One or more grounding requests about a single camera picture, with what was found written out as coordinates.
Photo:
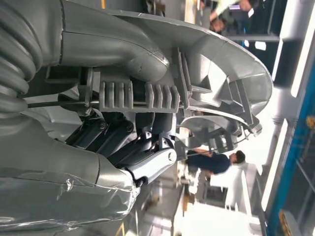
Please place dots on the blue metal frame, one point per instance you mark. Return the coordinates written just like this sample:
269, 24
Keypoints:
290, 163

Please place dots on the person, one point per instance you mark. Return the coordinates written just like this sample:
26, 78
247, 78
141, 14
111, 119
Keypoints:
211, 163
221, 22

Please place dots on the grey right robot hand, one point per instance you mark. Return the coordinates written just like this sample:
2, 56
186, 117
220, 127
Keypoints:
49, 195

